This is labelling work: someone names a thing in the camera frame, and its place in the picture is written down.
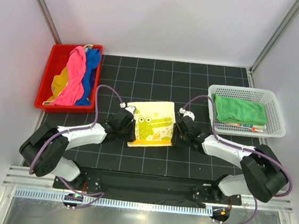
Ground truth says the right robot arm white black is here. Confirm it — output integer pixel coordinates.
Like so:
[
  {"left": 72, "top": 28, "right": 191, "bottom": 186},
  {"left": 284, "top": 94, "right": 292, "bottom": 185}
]
[{"left": 171, "top": 116, "right": 292, "bottom": 203}]

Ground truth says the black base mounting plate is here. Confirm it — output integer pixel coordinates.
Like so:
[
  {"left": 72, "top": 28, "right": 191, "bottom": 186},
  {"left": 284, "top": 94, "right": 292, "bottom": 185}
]
[{"left": 67, "top": 167, "right": 242, "bottom": 207}]

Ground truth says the blue towel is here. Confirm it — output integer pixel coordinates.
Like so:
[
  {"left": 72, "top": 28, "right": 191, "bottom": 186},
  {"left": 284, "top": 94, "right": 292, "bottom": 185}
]
[{"left": 75, "top": 48, "right": 101, "bottom": 106}]

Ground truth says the aluminium frame post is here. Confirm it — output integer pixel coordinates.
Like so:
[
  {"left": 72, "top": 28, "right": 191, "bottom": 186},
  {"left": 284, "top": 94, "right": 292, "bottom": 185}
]
[
  {"left": 249, "top": 0, "right": 299, "bottom": 74},
  {"left": 36, "top": 0, "right": 62, "bottom": 44}
]

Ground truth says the pink towel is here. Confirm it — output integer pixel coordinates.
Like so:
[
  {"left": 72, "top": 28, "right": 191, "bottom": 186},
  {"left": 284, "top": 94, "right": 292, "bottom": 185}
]
[{"left": 51, "top": 46, "right": 86, "bottom": 106}]

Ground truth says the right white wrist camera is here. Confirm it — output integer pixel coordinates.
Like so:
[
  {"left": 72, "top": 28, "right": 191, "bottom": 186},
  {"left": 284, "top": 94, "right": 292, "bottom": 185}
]
[{"left": 178, "top": 108, "right": 195, "bottom": 121}]

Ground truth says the red plastic bin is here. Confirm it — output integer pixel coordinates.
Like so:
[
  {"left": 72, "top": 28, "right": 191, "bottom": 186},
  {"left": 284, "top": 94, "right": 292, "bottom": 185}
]
[{"left": 34, "top": 44, "right": 102, "bottom": 113}]

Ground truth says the left aluminium frame post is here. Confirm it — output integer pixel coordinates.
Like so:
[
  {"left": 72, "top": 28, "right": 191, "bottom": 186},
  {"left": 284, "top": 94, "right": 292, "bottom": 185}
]
[{"left": 36, "top": 0, "right": 62, "bottom": 44}]

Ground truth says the rabbit print towel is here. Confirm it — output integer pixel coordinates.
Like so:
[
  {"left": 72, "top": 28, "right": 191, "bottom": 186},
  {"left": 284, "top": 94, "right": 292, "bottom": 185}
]
[{"left": 225, "top": 122, "right": 266, "bottom": 133}]

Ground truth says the orange mustard towel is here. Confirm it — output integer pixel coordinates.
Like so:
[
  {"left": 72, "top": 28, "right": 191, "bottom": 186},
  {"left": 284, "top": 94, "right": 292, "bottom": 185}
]
[{"left": 43, "top": 46, "right": 86, "bottom": 106}]

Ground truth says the right aluminium frame post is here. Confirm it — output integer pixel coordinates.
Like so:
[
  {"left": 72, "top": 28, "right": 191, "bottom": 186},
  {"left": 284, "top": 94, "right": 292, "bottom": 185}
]
[{"left": 249, "top": 0, "right": 299, "bottom": 74}]

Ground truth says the black grid mat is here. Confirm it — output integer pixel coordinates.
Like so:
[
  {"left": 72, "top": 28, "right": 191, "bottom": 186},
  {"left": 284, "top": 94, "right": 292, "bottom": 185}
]
[{"left": 23, "top": 46, "right": 288, "bottom": 189}]

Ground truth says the white perforated plastic basket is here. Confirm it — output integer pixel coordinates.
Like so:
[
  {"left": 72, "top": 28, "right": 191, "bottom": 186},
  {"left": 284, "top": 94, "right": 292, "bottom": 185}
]
[{"left": 208, "top": 85, "right": 286, "bottom": 138}]

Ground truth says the green towel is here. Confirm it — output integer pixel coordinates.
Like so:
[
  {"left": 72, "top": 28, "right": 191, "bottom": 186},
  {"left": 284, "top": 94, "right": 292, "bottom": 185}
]
[{"left": 211, "top": 94, "right": 268, "bottom": 126}]

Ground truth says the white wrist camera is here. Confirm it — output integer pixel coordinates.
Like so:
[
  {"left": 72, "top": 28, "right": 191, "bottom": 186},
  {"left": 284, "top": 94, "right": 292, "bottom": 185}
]
[
  {"left": 120, "top": 102, "right": 137, "bottom": 115},
  {"left": 178, "top": 108, "right": 195, "bottom": 121}
]

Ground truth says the slotted white cable duct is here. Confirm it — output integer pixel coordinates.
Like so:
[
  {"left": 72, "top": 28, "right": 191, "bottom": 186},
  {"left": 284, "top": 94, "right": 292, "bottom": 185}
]
[{"left": 13, "top": 187, "right": 213, "bottom": 217}]

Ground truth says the yellow towel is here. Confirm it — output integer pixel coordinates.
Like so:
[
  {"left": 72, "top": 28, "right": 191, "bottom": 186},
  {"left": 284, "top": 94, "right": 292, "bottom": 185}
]
[{"left": 127, "top": 101, "right": 176, "bottom": 147}]

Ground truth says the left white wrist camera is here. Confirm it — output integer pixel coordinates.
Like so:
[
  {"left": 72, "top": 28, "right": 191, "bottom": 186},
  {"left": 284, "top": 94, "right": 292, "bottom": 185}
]
[{"left": 120, "top": 102, "right": 137, "bottom": 115}]

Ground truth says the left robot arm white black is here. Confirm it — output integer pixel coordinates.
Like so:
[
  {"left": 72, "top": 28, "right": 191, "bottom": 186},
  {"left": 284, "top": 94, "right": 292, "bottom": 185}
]
[{"left": 19, "top": 106, "right": 136, "bottom": 190}]

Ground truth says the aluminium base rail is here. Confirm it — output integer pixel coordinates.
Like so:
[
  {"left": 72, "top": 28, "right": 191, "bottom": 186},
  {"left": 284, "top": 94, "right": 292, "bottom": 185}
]
[{"left": 3, "top": 165, "right": 293, "bottom": 213}]

